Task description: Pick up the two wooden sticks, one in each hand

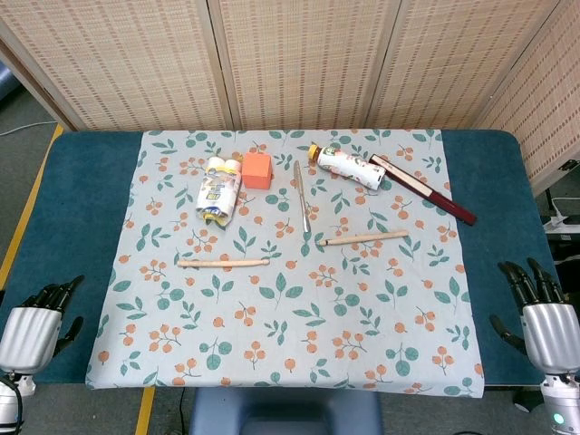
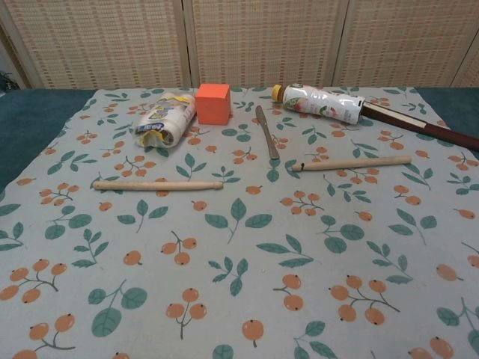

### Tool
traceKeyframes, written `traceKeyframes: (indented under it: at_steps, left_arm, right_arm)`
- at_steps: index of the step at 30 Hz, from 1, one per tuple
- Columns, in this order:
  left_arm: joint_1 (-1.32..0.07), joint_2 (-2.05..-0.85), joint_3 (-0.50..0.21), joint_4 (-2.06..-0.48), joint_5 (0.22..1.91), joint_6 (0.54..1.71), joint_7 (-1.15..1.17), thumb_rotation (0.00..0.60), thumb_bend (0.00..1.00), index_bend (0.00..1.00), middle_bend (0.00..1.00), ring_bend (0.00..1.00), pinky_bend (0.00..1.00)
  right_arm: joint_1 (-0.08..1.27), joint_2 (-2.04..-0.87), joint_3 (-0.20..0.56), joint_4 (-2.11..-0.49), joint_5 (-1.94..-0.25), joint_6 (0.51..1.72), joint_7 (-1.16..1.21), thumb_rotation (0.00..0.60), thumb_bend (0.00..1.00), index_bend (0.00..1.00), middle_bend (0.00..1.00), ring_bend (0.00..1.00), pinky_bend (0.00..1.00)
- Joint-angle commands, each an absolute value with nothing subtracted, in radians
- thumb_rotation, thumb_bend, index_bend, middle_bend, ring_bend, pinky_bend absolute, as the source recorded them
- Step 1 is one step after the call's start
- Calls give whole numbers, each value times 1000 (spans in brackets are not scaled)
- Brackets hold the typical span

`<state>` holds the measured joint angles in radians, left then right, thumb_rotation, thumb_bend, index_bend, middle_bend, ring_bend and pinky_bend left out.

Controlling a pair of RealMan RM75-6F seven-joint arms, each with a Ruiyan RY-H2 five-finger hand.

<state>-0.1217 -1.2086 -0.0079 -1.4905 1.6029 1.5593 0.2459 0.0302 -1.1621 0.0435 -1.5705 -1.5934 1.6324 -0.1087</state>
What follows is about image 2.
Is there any dark red folded fan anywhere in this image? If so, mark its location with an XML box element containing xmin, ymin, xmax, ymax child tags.
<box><xmin>359</xmin><ymin>100</ymin><xmax>479</xmax><ymax>153</ymax></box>

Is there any metal table knife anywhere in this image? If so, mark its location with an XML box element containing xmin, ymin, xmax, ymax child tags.
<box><xmin>254</xmin><ymin>105</ymin><xmax>281</xmax><ymax>161</ymax></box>

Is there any fruit and leaf print tablecloth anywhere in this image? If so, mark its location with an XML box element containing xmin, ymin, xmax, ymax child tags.
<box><xmin>0</xmin><ymin>86</ymin><xmax>479</xmax><ymax>359</ymax></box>

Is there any white bottle with yellow cap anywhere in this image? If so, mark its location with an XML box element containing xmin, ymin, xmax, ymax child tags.
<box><xmin>271</xmin><ymin>84</ymin><xmax>367</xmax><ymax>126</ymax></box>

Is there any orange cube block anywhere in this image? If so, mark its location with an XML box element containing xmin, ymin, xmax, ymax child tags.
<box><xmin>195</xmin><ymin>83</ymin><xmax>231</xmax><ymax>126</ymax></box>

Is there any wooden stick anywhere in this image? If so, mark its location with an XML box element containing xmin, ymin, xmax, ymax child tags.
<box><xmin>291</xmin><ymin>155</ymin><xmax>412</xmax><ymax>174</ymax></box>
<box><xmin>92</xmin><ymin>180</ymin><xmax>225</xmax><ymax>192</ymax></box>

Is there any woven bamboo folding screen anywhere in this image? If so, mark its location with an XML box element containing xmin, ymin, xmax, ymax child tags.
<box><xmin>0</xmin><ymin>0</ymin><xmax>479</xmax><ymax>91</ymax></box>

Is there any crumpled white snack bag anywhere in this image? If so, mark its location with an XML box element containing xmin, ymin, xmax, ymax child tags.
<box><xmin>131</xmin><ymin>90</ymin><xmax>198</xmax><ymax>150</ymax></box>

